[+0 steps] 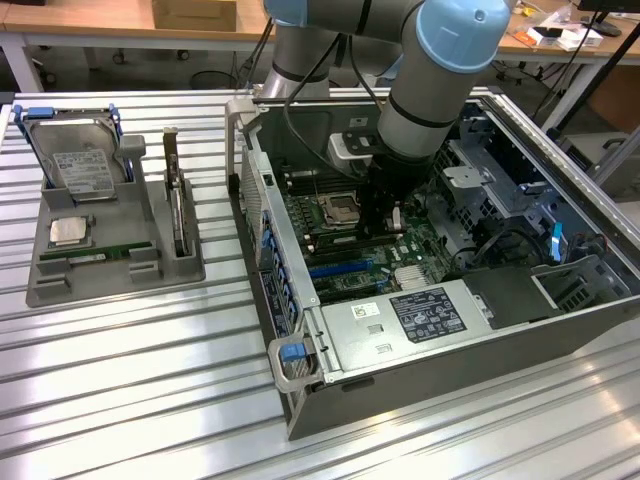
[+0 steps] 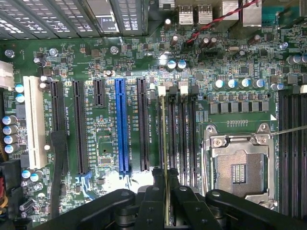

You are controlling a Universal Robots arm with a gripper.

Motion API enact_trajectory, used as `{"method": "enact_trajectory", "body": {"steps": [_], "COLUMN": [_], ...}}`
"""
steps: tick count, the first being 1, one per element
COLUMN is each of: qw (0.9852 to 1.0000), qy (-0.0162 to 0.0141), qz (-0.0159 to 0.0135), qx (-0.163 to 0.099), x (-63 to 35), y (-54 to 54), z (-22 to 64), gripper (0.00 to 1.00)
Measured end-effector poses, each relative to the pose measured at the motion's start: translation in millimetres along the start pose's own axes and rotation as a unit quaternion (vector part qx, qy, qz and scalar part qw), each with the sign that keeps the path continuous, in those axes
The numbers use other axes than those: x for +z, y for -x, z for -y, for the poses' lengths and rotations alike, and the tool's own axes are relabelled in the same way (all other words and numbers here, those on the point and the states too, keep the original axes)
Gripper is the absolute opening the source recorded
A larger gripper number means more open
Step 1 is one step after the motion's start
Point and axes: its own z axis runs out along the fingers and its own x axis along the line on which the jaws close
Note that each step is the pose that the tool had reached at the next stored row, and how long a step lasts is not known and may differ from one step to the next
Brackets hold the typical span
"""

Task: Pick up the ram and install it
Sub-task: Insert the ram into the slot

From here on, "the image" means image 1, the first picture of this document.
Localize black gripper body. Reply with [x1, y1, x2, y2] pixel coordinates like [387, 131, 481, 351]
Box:
[359, 148, 437, 202]

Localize green RAM stick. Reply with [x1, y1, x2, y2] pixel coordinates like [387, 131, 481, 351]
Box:
[312, 232, 399, 254]
[38, 242, 154, 264]

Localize CPU socket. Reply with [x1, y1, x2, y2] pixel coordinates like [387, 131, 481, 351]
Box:
[318, 192, 364, 231]

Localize green motherboard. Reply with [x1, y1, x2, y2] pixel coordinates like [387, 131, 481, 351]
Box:
[279, 164, 451, 306]

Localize black expansion slot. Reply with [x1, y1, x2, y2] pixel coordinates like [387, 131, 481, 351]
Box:
[304, 251, 364, 269]

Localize blue expansion slot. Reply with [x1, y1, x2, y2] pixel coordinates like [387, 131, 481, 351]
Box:
[307, 259, 367, 280]

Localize metal disk bay cage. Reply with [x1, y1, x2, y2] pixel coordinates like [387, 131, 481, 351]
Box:
[428, 138, 551, 251]

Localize silver chipset heatsink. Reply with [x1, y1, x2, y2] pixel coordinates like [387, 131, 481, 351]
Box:
[394, 264, 427, 290]

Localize grey power supply unit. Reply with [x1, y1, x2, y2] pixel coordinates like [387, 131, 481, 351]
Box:
[319, 279, 496, 374]

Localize grey open PC case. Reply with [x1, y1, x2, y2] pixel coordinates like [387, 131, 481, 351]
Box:
[224, 89, 640, 442]

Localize wooden desk with clutter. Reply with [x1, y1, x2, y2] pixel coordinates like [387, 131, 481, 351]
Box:
[492, 0, 640, 76]

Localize black tripod leg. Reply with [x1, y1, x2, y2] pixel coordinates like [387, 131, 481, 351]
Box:
[543, 19, 640, 135]

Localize grey parts rack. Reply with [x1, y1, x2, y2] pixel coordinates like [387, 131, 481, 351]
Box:
[25, 133, 207, 309]

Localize white boxes on desk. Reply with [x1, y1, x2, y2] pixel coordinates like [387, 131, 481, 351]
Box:
[529, 23, 605, 52]

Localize brown cardboard box under desk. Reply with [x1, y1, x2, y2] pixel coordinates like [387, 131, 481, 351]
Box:
[584, 64, 640, 134]

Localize black monitor stand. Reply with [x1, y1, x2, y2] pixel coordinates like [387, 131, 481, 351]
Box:
[579, 0, 624, 37]

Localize cardboard box on desk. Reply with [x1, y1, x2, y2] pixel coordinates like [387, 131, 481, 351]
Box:
[152, 0, 239, 33]

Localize silver CPU chip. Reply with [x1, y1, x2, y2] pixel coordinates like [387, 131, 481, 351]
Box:
[47, 215, 96, 250]

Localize wooden desk with cardboard box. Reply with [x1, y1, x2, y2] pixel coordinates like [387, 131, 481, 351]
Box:
[0, 0, 277, 94]

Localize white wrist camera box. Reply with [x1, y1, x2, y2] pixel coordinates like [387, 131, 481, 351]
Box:
[327, 130, 387, 176]

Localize black wire bundle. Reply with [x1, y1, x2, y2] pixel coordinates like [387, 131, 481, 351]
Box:
[469, 227, 547, 271]

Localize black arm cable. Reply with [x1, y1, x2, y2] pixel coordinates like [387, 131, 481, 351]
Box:
[282, 29, 387, 182]

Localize blue flat wire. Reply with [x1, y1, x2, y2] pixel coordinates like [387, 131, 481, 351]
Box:
[549, 222, 567, 261]

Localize graphics card with metal bracket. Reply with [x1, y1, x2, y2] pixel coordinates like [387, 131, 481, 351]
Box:
[162, 127, 196, 261]

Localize grey case with handle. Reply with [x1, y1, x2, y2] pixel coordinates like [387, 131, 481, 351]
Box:
[559, 132, 632, 174]

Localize hard disk with blue bracket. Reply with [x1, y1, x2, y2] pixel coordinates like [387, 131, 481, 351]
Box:
[13, 103, 135, 204]

